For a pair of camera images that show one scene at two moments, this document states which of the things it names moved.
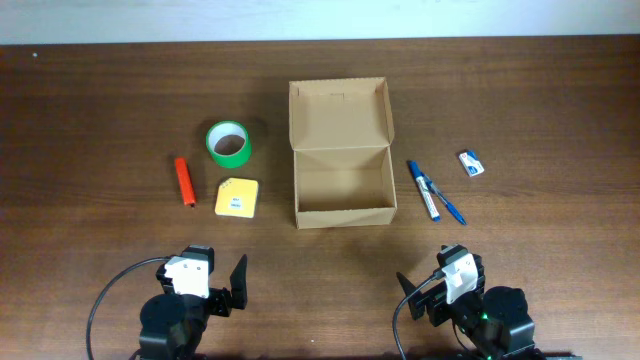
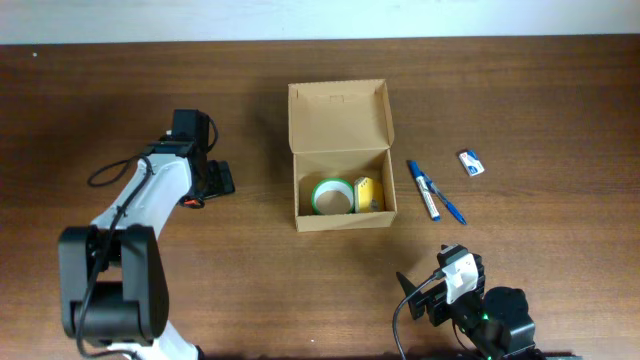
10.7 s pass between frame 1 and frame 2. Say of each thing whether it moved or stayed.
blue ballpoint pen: stayed
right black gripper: stayed
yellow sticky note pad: moved
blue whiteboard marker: stayed
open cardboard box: stayed
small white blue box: stayed
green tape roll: moved
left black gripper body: moved
